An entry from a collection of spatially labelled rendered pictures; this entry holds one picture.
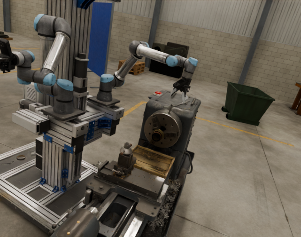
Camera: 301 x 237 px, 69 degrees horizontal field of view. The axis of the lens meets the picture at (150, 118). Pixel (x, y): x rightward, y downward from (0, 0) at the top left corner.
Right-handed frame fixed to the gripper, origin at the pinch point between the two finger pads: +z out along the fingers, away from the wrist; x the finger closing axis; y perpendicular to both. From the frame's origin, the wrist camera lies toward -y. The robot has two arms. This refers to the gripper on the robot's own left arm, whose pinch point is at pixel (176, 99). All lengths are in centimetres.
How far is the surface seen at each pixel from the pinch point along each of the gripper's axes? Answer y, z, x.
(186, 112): 14.5, 10.1, -4.4
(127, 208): -65, 51, -41
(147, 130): -12.7, 33.1, 7.8
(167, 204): -15, 74, -40
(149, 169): -34, 45, -24
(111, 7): 209, -46, 446
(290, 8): 962, -269, 300
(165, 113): -7.7, 12.6, 0.3
